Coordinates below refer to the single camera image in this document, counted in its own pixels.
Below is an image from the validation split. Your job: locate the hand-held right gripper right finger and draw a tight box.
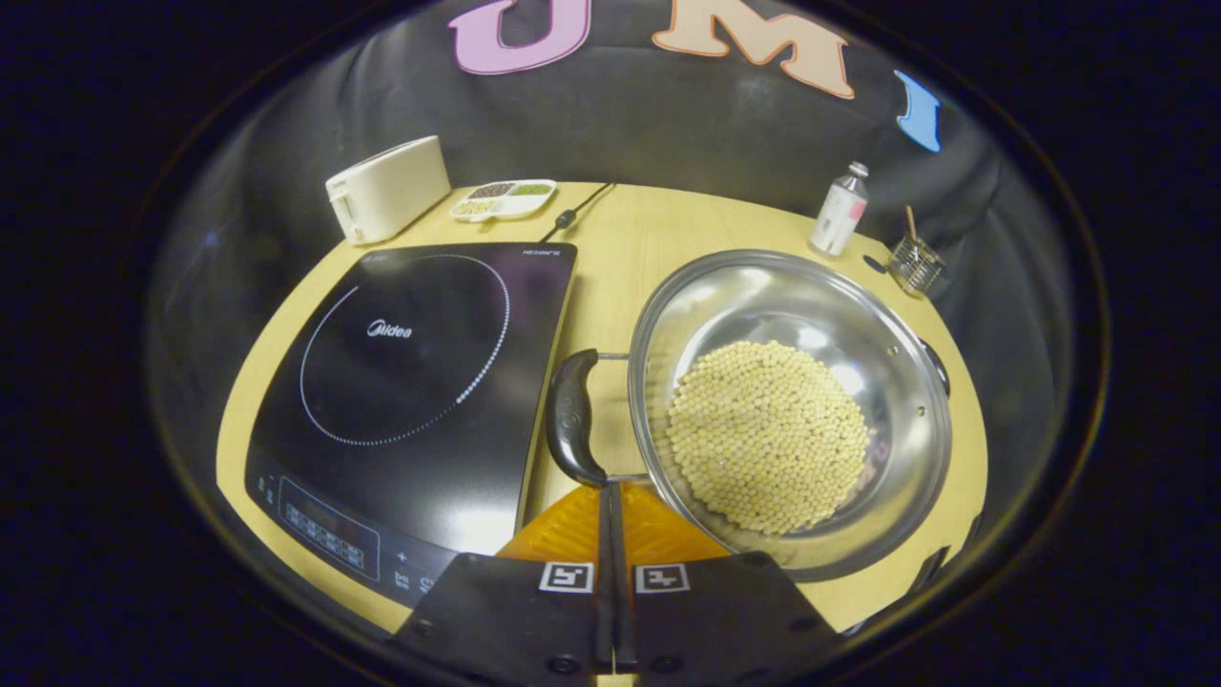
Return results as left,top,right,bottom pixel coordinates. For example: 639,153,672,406
613,482,845,687

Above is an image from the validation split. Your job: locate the white divided dish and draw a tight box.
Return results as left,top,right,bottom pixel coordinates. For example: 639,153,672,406
449,178,558,223

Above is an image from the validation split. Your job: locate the wire mesh holder cup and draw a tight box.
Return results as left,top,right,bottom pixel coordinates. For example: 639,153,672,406
887,234,948,298

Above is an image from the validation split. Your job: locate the pile of yellow beans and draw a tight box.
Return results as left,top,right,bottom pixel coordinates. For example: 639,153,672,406
665,340,871,537

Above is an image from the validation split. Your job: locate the black power cable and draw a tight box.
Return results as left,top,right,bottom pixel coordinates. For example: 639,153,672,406
539,182,617,243

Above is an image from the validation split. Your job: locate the steel pot with black handles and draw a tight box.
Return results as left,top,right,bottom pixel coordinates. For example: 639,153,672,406
546,249,953,583

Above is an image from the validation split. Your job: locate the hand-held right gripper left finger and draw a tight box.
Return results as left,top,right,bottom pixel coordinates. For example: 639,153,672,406
386,482,616,687

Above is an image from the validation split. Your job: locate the black induction cooktop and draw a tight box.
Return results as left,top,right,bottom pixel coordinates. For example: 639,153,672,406
244,241,579,609

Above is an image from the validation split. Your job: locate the white bottle with pink label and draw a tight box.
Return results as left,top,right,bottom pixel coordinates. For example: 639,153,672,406
809,161,871,258

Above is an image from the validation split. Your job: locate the white toaster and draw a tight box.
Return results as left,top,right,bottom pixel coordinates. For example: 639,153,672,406
325,135,452,246

